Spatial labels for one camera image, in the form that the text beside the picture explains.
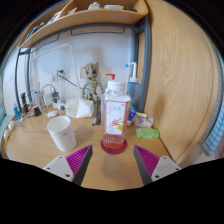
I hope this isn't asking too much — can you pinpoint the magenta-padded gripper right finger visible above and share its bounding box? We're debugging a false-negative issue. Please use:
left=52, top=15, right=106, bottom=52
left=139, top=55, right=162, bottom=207
left=133, top=144, right=182, bottom=187

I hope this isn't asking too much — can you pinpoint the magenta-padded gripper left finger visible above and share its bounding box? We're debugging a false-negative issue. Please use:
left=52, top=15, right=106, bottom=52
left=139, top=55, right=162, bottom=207
left=43, top=144, right=94, bottom=187

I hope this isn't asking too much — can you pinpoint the clear bottle with pink drink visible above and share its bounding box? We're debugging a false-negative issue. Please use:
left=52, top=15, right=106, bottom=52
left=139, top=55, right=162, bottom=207
left=100, top=80, right=132, bottom=150

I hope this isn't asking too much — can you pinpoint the white plastic cup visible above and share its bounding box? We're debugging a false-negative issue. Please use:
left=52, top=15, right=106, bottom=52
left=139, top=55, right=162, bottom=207
left=46, top=115, right=78, bottom=153

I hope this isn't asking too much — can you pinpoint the green packet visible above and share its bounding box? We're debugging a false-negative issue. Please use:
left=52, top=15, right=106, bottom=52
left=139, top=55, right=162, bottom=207
left=135, top=127, right=161, bottom=140

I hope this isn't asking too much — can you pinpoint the white and pink packet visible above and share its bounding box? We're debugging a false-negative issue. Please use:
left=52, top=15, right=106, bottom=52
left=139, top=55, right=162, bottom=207
left=133, top=114, right=155, bottom=129

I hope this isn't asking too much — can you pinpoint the flat round red coaster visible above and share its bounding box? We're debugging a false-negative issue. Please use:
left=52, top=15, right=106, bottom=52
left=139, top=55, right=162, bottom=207
left=100, top=138, right=128, bottom=155

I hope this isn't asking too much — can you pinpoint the small white oval device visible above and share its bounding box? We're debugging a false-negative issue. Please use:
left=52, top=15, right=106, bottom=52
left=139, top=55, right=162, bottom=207
left=46, top=110, right=59, bottom=118

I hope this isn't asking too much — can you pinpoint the blue packet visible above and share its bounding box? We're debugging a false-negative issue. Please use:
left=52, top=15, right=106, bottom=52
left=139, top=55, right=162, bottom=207
left=128, top=108, right=138, bottom=123

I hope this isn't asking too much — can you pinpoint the white faceted paper box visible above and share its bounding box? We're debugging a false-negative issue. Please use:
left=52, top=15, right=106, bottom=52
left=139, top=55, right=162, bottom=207
left=65, top=97, right=95, bottom=119

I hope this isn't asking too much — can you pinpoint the striped hanging towel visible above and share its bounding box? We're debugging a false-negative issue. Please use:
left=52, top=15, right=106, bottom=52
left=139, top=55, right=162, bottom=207
left=199, top=103, right=224, bottom=158

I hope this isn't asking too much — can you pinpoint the round wrapped bun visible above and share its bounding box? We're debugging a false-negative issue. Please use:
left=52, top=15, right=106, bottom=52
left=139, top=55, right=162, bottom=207
left=7, top=120, right=17, bottom=132
left=2, top=128, right=11, bottom=141

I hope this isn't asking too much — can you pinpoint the small blue bottle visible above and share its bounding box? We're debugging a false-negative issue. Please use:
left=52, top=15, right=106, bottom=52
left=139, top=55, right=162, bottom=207
left=12, top=102, right=21, bottom=120

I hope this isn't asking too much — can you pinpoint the blue spray bottle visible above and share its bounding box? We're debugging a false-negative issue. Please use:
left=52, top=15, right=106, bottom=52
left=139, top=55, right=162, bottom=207
left=125, top=61, right=141, bottom=113

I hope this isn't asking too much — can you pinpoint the white desk lamp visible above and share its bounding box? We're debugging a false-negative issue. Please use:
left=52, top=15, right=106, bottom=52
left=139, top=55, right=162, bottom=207
left=28, top=42, right=83, bottom=101

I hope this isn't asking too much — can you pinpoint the wooden shelf unit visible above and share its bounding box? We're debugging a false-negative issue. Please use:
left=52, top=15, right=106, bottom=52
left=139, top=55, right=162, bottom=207
left=18, top=0, right=150, bottom=50

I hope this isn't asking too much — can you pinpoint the grey metal frame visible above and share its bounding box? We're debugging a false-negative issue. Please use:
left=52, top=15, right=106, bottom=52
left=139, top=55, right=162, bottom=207
left=13, top=14, right=153, bottom=114

